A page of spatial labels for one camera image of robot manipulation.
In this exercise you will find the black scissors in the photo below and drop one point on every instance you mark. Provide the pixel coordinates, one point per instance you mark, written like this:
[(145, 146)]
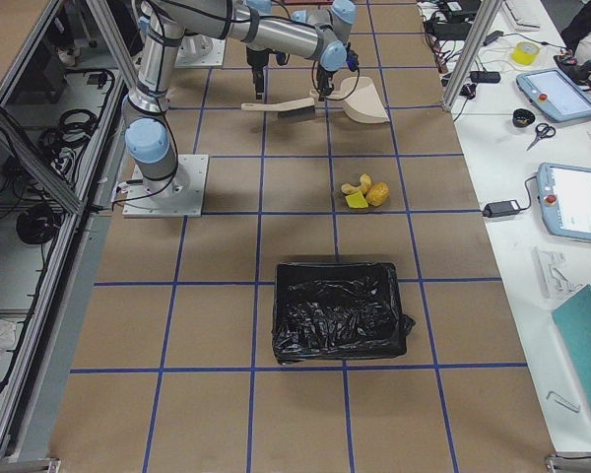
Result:
[(543, 131)]

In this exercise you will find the aluminium frame post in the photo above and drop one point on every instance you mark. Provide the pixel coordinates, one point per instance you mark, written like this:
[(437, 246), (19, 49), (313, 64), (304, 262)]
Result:
[(474, 40)]

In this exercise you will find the beige plastic dustpan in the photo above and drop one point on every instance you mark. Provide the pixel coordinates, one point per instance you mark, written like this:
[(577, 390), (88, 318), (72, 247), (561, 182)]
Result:
[(360, 100)]

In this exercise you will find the blue teach pendant near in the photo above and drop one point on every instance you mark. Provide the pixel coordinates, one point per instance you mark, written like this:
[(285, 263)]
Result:
[(565, 200)]

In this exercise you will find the teal board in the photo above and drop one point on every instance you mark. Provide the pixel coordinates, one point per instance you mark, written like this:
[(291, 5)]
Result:
[(573, 321)]

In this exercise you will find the beige hand brush black bristles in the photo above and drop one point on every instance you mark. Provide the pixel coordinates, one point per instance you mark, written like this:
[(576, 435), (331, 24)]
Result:
[(301, 108)]

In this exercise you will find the blue teach pendant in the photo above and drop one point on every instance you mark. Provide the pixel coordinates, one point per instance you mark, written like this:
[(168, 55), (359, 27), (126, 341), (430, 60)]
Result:
[(565, 200), (554, 95)]

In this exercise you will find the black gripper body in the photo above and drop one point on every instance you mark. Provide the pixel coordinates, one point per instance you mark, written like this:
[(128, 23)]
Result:
[(257, 58), (325, 72)]

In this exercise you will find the blue teach pendant far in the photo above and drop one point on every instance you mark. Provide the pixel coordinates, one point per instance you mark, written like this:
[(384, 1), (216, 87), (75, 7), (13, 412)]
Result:
[(554, 95)]

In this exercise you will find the silver allen key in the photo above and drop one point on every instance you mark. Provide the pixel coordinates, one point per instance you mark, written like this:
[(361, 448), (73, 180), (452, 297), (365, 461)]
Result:
[(563, 402)]

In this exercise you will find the black power adapter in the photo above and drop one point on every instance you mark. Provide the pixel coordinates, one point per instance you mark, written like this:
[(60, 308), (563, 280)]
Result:
[(498, 209)]

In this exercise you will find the yellow sponge piece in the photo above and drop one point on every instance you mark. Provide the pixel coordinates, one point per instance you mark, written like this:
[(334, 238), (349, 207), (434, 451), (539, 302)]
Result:
[(356, 201)]

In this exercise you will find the yellow tape roll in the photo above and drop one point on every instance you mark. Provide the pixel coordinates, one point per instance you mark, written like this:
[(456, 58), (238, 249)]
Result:
[(525, 53)]

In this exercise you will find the croissant pastry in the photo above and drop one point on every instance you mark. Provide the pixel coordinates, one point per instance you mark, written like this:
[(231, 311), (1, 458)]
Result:
[(365, 183)]

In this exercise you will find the black bag lined bin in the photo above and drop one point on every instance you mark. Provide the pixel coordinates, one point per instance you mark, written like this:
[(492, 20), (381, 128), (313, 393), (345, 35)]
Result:
[(338, 311)]

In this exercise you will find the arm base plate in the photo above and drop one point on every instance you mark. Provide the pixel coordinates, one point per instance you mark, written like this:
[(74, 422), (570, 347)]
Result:
[(183, 196), (200, 51)]

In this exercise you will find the brown bread roll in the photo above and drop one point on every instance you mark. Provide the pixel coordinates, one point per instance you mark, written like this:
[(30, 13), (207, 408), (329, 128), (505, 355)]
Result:
[(378, 194)]

